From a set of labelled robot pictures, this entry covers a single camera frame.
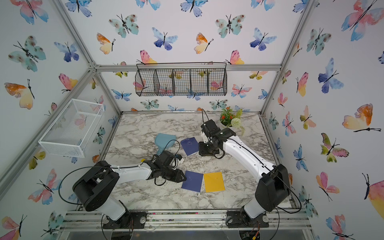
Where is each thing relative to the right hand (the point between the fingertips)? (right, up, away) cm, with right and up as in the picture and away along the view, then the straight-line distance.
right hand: (202, 151), depth 80 cm
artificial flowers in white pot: (+18, +18, +17) cm, 30 cm away
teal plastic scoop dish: (-28, +4, +26) cm, 38 cm away
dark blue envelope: (-5, -19, +7) cm, 20 cm away
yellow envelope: (+7, -19, +8) cm, 22 cm away
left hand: (-9, -16, +6) cm, 20 cm away
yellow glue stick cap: (-38, -8, +15) cm, 41 cm away
